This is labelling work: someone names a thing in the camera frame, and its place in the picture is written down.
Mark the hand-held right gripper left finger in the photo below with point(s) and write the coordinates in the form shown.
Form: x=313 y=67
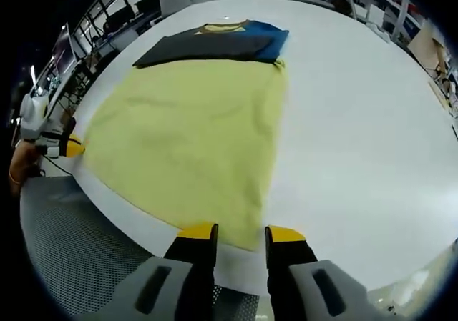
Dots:
x=161 y=289

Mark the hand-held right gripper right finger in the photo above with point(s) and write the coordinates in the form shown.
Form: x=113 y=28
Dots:
x=304 y=292

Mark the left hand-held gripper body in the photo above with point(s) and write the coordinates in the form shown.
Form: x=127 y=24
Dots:
x=34 y=117

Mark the yellow blue grey garment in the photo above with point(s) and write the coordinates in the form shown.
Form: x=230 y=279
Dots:
x=186 y=128

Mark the person's left hand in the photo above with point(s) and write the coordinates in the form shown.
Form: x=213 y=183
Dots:
x=25 y=158

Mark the grey mesh chair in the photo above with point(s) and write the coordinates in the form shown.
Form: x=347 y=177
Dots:
x=89 y=235

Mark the black desk monitor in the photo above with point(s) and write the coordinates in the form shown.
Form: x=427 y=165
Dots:
x=148 y=3
x=120 y=15

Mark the light wooden board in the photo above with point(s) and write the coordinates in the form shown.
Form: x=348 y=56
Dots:
x=442 y=94

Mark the white crumpled cloth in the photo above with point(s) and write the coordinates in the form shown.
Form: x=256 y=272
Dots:
x=379 y=32

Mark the black office chair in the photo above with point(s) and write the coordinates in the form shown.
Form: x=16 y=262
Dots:
x=341 y=3

